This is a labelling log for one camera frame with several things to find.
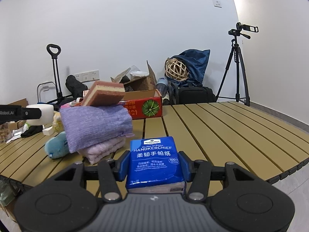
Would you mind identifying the blue handkerchief tissue pack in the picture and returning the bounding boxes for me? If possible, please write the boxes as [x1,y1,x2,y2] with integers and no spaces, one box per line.
[126,137,186,194]

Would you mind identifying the light pink fluffy towel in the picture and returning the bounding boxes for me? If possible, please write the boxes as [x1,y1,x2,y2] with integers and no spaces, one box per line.
[77,137,126,165]

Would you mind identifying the yellow white plush toy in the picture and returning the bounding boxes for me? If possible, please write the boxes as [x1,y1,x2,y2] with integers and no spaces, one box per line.
[25,104,64,132]

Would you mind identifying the purple towel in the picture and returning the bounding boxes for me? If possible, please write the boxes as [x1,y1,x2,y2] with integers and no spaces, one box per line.
[60,105,132,153]

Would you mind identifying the light blue plush toy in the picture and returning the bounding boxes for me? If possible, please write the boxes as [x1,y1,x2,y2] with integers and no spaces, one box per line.
[45,131,70,160]

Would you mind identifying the pink brown scrub sponge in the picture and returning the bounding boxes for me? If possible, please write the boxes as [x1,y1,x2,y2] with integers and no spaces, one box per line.
[81,81,125,107]

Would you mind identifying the black sock on table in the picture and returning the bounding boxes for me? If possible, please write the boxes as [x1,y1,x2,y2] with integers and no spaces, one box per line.
[20,125,43,138]

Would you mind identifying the blue folding cart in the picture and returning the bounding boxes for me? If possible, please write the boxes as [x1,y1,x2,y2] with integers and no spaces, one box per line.
[36,81,58,103]

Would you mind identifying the white wedge block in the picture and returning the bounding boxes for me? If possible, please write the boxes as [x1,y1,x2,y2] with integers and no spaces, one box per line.
[42,126,54,136]

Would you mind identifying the red cardboard fruit box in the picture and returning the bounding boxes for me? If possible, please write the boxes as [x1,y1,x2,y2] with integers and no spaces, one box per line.
[119,89,162,120]

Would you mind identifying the black suitcase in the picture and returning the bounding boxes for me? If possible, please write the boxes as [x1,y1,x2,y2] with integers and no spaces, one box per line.
[168,84,217,105]

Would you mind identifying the blue water bottle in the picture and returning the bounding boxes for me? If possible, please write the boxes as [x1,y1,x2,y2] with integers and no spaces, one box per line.
[155,77,169,98]

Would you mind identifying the open brown cardboard box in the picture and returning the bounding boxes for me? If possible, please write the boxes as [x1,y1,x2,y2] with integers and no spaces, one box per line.
[110,61,157,92]

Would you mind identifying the woven rattan ball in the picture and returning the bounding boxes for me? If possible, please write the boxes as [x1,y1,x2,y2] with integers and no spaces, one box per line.
[165,58,188,81]

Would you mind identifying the dark blue cushion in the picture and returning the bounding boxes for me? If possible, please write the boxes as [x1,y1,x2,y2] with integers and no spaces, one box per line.
[172,49,211,86]

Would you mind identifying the black trolley handle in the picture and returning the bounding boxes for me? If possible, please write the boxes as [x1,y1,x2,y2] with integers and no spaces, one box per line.
[46,43,64,102]

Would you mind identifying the black bag by wall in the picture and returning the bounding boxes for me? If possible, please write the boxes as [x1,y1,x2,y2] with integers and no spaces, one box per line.
[65,75,88,99]

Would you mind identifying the wall power outlet strip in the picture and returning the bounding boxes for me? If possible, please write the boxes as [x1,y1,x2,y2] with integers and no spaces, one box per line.
[74,70,99,83]

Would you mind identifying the black camcorder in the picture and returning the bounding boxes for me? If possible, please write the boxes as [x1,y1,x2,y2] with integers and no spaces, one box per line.
[228,22,259,39]

